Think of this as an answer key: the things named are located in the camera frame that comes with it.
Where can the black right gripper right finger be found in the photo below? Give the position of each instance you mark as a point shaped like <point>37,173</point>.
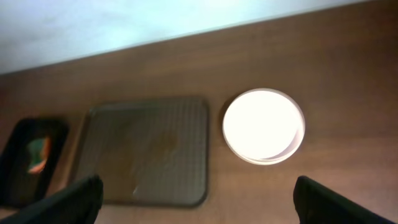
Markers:
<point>315,203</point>

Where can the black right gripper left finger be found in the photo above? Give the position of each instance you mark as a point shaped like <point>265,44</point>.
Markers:
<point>78,203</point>

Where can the orange and green sponge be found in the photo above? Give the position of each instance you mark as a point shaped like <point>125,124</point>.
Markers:
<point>39,150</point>

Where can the white plate with sauce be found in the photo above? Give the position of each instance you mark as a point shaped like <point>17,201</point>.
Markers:
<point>263,126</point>

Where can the black plastic tray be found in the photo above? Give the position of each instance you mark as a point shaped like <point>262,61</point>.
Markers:
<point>18,187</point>

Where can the brown serving tray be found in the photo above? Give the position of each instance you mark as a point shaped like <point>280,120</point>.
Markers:
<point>151,152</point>

